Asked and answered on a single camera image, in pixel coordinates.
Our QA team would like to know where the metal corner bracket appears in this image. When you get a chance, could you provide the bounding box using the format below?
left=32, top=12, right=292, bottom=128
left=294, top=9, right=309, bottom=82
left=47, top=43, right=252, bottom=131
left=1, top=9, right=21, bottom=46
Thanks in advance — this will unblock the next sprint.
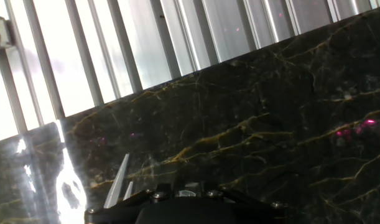
left=0, top=16, right=16, bottom=52

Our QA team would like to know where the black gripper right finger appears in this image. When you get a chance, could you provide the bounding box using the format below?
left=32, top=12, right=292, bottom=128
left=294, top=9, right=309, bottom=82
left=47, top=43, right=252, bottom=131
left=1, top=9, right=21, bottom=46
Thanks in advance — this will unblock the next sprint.
left=187, top=182, right=289, bottom=224

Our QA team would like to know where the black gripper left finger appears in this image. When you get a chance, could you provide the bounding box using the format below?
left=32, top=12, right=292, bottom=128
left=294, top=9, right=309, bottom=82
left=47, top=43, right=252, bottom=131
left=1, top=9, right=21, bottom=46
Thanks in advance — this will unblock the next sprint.
left=83, top=182, right=187, bottom=224

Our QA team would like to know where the black marble pattern mat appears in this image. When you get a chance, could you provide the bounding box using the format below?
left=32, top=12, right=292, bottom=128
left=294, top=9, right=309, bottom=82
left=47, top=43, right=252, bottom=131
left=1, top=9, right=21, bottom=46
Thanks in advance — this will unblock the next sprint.
left=0, top=4, right=380, bottom=224

